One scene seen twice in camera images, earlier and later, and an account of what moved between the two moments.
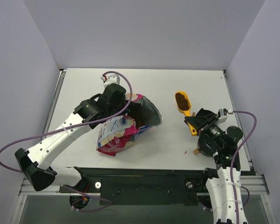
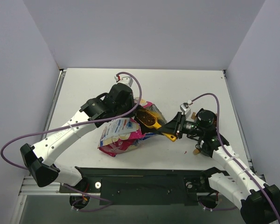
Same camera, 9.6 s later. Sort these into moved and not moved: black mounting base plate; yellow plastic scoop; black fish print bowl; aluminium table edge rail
Moved: yellow plastic scoop
Not moved: black fish print bowl; aluminium table edge rail; black mounting base plate
